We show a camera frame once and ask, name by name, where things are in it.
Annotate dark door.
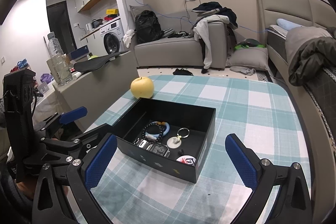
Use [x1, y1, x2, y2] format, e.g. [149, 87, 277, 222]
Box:
[47, 1, 77, 54]

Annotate pile of clothes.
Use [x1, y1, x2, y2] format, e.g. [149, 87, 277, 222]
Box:
[190, 2, 238, 74]

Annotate round white red badge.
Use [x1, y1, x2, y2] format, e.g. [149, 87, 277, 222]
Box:
[177, 155, 196, 166]

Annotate grey side cabinet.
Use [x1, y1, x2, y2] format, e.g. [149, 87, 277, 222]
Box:
[53, 52, 138, 131]

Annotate black backpack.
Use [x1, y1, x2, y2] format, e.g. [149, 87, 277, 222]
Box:
[135, 10, 163, 43]

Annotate yellow box on shelf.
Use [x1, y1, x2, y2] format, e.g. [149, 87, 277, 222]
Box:
[106, 9, 118, 15]

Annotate grey blanket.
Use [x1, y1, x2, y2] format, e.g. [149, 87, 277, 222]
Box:
[285, 27, 331, 64]

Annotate yellow apple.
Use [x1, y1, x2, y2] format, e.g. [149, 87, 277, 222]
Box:
[130, 77, 154, 99]

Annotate light blue bangle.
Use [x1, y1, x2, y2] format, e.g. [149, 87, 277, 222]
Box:
[144, 121, 170, 142]

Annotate silver ring white keychain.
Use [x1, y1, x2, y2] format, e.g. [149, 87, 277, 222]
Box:
[166, 127, 190, 149]

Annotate grey sofa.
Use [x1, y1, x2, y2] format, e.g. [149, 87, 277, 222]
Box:
[129, 4, 229, 70]

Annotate clear plastic water bottle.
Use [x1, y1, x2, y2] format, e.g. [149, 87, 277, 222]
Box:
[47, 32, 72, 85]

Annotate checkered teal tablecloth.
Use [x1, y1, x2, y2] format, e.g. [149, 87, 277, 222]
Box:
[65, 74, 313, 224]

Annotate blue cable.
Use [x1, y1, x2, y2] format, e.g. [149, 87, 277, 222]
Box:
[115, 0, 268, 34]

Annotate light blue pillow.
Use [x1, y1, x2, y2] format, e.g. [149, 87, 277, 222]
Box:
[276, 18, 302, 31]

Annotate white washing machine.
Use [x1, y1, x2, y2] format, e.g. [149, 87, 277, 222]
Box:
[100, 19, 125, 54]

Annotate black flat pad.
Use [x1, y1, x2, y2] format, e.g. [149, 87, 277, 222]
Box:
[73, 51, 128, 73]

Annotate grey floor cushion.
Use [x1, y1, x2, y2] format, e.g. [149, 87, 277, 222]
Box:
[227, 47, 269, 71]

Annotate black cloth on floor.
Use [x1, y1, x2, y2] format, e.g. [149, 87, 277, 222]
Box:
[173, 69, 193, 76]

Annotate blue book box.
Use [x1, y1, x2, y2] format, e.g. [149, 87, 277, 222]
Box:
[67, 46, 89, 61]

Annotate black cardboard box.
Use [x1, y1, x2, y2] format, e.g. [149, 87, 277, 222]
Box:
[112, 98, 216, 183]

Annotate silver metal wristwatch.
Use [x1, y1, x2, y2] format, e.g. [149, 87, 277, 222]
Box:
[133, 138, 170, 157]

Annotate dark green jacket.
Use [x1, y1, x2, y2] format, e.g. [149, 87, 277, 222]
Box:
[288, 37, 335, 86]

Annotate green cloth item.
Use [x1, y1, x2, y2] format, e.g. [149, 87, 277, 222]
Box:
[234, 39, 265, 51]

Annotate beige padded headboard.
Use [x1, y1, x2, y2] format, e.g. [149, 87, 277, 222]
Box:
[256, 0, 334, 62]

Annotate black bead bracelet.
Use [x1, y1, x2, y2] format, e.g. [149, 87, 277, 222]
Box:
[140, 121, 161, 139]

